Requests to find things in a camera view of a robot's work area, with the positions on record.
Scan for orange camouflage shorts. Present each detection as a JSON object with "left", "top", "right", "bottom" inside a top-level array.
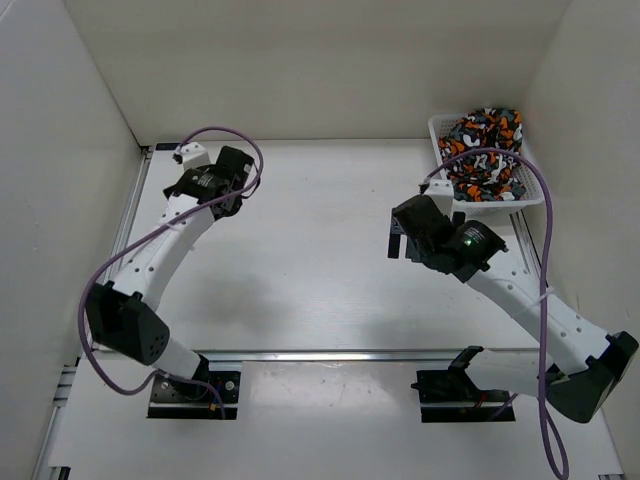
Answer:
[{"left": 438, "top": 108, "right": 526, "bottom": 202}]

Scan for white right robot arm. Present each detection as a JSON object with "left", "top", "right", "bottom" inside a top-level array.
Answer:
[{"left": 391, "top": 195, "right": 639, "bottom": 423}]

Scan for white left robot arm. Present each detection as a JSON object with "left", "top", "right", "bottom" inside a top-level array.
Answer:
[{"left": 86, "top": 143, "right": 254, "bottom": 400}]

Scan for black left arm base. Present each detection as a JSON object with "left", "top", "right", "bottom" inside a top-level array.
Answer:
[{"left": 147, "top": 367, "right": 241, "bottom": 421}]

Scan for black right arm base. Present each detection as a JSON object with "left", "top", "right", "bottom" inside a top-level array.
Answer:
[{"left": 411, "top": 346, "right": 515, "bottom": 423}]

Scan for white plastic basket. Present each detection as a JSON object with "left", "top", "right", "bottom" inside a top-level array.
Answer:
[{"left": 428, "top": 113, "right": 544, "bottom": 217}]

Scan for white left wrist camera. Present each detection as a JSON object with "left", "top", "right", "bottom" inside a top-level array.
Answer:
[{"left": 172, "top": 142, "right": 212, "bottom": 172}]

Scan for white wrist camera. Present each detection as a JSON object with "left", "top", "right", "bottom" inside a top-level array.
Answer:
[
  {"left": 172, "top": 142, "right": 212, "bottom": 172},
  {"left": 419, "top": 179, "right": 466, "bottom": 227}
]

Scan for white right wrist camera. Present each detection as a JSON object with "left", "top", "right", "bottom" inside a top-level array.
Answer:
[{"left": 419, "top": 179, "right": 466, "bottom": 227}]

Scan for aluminium table rail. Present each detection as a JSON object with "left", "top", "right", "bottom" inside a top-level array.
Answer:
[{"left": 202, "top": 349, "right": 460, "bottom": 363}]

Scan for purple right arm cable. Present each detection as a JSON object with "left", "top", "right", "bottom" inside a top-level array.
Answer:
[{"left": 425, "top": 147, "right": 570, "bottom": 479}]

